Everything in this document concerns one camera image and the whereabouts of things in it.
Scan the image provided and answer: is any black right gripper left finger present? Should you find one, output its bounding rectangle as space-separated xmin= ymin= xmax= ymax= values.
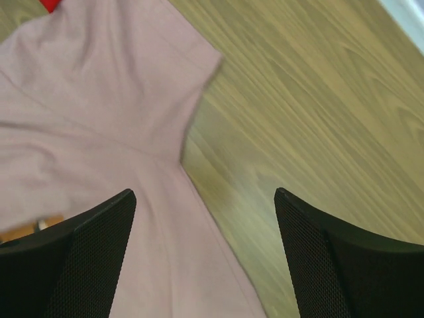
xmin=1 ymin=189 xmax=136 ymax=318

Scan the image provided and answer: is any dusty pink graphic t-shirt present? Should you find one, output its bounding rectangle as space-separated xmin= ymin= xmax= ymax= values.
xmin=1 ymin=1 xmax=265 ymax=317

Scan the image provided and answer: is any folded red t-shirt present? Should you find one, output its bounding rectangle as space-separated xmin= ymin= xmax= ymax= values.
xmin=39 ymin=0 xmax=61 ymax=13

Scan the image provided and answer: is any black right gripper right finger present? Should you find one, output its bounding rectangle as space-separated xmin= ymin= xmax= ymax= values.
xmin=274 ymin=187 xmax=423 ymax=317

